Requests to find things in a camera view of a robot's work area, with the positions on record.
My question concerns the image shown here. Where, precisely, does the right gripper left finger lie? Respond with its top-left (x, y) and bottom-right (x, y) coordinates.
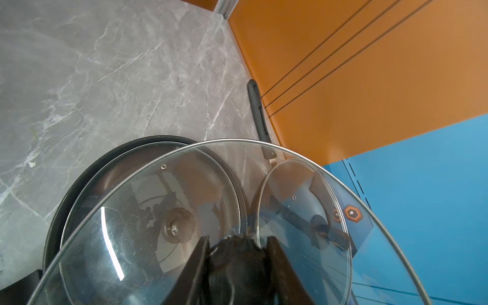
top-left (162, 236), bottom-right (210, 305)

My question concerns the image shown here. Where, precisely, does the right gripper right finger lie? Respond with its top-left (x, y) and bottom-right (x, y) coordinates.
top-left (266, 236), bottom-right (314, 304)

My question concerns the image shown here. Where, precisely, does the glass lid of pan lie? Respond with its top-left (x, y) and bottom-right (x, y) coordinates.
top-left (29, 139), bottom-right (431, 304)

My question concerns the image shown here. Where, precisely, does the glass lid on rear pan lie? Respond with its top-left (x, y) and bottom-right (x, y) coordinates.
top-left (257, 160), bottom-right (352, 304)

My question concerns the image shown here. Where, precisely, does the glass lid on frying pan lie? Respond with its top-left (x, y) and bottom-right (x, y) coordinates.
top-left (109, 144), bottom-right (247, 263)

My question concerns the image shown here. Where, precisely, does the black frying pan long handle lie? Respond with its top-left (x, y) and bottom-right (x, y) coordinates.
top-left (42, 135), bottom-right (249, 275)

